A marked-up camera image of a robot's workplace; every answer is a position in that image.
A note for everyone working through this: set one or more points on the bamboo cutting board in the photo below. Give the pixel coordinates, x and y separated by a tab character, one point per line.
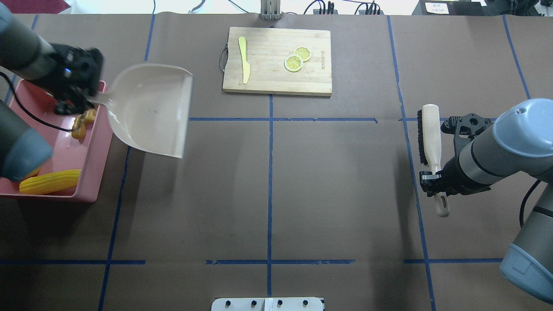
267	49

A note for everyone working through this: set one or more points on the yellow plastic knife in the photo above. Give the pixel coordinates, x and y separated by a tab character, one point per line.
246	67

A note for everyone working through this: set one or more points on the yellow toy corn cob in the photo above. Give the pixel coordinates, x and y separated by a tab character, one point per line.
50	183

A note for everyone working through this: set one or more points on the pink plastic bin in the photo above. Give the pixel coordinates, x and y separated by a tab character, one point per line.
89	154

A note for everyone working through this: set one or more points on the yellow toy potato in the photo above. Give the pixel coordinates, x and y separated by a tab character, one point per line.
33	173

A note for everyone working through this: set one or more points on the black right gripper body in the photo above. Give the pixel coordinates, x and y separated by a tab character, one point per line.
450	172

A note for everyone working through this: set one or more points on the beige plastic dustpan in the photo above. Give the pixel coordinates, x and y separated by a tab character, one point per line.
148	107

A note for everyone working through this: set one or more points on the aluminium frame post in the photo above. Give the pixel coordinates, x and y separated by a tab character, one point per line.
270	10

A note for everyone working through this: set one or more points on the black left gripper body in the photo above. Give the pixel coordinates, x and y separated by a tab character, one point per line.
69	89

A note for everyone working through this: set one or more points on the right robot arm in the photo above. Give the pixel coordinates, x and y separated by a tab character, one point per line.
468	154

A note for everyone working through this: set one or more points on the beige hand brush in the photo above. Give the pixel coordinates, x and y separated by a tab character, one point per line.
430	149

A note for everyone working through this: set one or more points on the white pillar mount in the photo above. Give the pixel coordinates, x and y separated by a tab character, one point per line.
269	304

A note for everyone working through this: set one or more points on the brown toy ginger root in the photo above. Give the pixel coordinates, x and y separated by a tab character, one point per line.
81	122

